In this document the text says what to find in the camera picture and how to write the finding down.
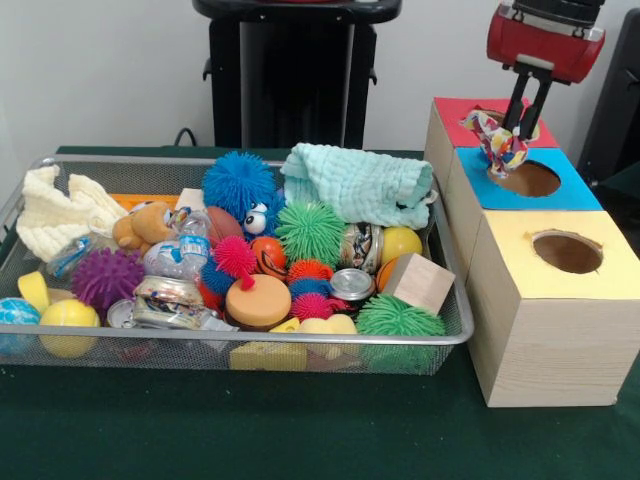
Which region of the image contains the mint green waffle cloth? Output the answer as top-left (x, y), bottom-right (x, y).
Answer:
top-left (279, 142), bottom-right (435, 230)

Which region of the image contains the dark green table cloth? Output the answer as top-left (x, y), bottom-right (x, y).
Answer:
top-left (0, 144), bottom-right (640, 480)

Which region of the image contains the shallow metal mesh bin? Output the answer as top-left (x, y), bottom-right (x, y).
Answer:
top-left (0, 154), bottom-right (474, 376)

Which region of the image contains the blue spiky toy with eyes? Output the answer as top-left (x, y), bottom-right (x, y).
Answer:
top-left (201, 150), bottom-right (286, 239)

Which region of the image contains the purple spiky rubber ball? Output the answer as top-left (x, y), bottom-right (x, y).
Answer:
top-left (70, 248), bottom-right (146, 311)

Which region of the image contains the wooden box with three holes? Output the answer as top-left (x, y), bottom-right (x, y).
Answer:
top-left (422, 96), bottom-right (634, 407)

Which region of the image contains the white cloth with colourful spots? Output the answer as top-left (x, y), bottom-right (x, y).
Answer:
top-left (459, 107), bottom-right (542, 180)

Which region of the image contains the light blue patterned ball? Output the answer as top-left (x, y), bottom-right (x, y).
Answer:
top-left (0, 297), bottom-right (42, 354)

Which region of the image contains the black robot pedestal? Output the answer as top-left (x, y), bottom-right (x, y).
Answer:
top-left (192, 0), bottom-right (404, 151)

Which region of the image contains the cream waffle cloth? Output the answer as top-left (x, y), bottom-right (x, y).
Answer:
top-left (15, 164), bottom-right (129, 264)

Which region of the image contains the yellow foam ball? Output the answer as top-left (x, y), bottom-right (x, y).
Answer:
top-left (39, 298), bottom-right (101, 360)

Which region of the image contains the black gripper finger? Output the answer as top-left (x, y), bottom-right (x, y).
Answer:
top-left (517, 82), bottom-right (554, 141)
top-left (501, 75), bottom-right (530, 132)

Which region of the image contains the green spiky rubber ball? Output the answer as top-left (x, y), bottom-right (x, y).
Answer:
top-left (274, 201), bottom-right (347, 269)
top-left (355, 294), bottom-right (447, 374)

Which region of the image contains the plain wooden cube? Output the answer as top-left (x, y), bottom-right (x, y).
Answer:
top-left (384, 253), bottom-right (456, 317)

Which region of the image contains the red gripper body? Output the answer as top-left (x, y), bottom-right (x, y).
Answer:
top-left (486, 2), bottom-right (607, 87)

